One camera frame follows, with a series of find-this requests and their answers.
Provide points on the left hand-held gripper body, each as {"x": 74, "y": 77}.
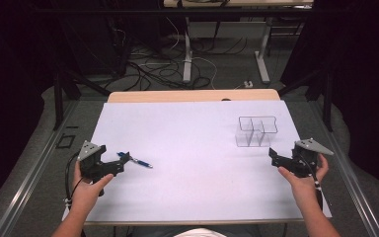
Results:
{"x": 93, "y": 164}

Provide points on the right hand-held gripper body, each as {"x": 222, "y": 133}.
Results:
{"x": 306, "y": 158}

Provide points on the blue pen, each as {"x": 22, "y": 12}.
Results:
{"x": 137, "y": 161}

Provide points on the clear plastic organizer box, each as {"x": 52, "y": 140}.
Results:
{"x": 256, "y": 131}

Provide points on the person's right hand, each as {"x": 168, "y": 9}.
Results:
{"x": 304, "y": 184}

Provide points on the person's left hand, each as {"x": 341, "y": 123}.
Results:
{"x": 87, "y": 192}

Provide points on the black metal stand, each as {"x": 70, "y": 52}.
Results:
{"x": 59, "y": 98}
{"x": 325, "y": 98}

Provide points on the white table mat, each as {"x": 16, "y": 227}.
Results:
{"x": 194, "y": 184}

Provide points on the white power strip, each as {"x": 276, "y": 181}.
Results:
{"x": 248, "y": 84}

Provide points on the person's white shirt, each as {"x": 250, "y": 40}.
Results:
{"x": 200, "y": 233}

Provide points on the white-legged desk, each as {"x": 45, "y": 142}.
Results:
{"x": 187, "y": 59}

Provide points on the aluminium floor rail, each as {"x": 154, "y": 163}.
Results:
{"x": 348, "y": 184}
{"x": 23, "y": 184}

